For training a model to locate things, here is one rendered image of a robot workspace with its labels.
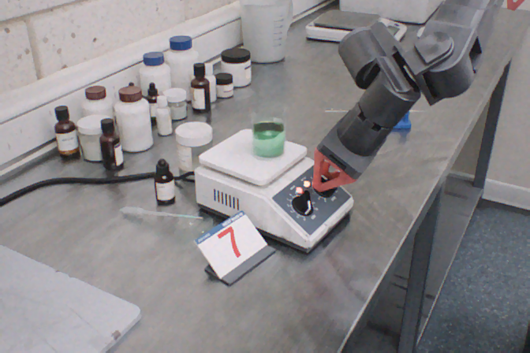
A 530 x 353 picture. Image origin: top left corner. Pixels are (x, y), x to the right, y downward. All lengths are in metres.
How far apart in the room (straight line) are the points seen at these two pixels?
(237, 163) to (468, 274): 1.32
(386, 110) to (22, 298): 0.49
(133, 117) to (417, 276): 0.76
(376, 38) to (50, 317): 0.51
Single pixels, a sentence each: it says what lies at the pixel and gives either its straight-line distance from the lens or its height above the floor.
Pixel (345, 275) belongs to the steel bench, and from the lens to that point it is 0.75.
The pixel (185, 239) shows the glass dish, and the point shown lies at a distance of 0.78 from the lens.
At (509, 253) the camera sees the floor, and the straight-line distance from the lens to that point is 2.15.
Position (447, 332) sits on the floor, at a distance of 1.79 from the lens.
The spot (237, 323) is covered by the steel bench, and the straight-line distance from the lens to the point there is 0.68.
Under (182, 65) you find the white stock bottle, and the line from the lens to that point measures 1.20.
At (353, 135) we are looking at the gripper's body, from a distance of 0.72.
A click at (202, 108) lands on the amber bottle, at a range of 1.17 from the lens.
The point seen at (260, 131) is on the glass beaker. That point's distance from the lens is 0.78.
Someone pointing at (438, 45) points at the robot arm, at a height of 1.03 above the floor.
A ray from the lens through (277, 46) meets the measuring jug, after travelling 1.44.
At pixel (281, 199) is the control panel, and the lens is 0.77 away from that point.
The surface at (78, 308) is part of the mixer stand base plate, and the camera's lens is 0.71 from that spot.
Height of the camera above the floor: 1.23
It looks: 29 degrees down
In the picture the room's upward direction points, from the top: straight up
